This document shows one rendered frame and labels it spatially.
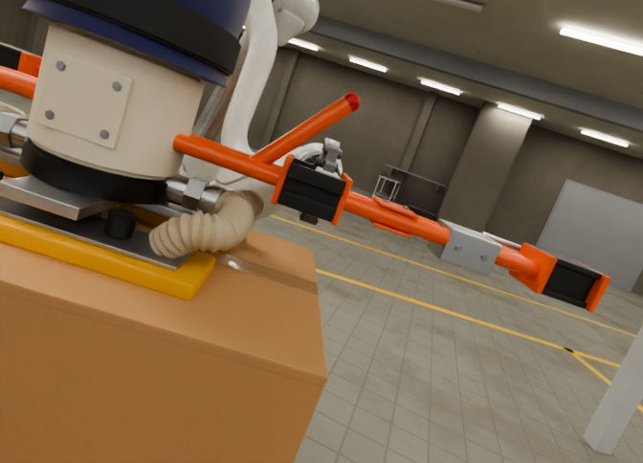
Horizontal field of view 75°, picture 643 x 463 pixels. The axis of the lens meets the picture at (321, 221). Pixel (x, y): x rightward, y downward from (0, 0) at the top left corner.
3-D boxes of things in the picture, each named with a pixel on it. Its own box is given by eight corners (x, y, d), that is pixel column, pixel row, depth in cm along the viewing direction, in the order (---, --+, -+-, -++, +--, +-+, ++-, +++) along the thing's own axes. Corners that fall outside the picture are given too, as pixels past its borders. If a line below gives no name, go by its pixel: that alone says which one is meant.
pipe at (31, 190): (-151, 146, 38) (-143, 85, 37) (27, 142, 63) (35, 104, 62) (206, 264, 42) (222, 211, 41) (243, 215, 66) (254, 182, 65)
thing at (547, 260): (535, 293, 52) (553, 256, 52) (507, 274, 60) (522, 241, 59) (593, 313, 53) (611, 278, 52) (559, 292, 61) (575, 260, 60)
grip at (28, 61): (-33, 64, 69) (-27, 33, 68) (5, 72, 77) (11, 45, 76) (19, 82, 70) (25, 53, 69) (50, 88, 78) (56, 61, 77)
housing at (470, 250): (439, 260, 52) (454, 228, 51) (424, 246, 59) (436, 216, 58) (489, 278, 53) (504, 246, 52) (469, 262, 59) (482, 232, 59)
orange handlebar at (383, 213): (-142, 46, 45) (-137, 12, 45) (35, 80, 75) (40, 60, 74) (602, 309, 54) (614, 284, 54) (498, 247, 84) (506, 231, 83)
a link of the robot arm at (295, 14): (143, 174, 138) (198, 181, 155) (163, 208, 130) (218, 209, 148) (256, -58, 106) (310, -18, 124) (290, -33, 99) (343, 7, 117)
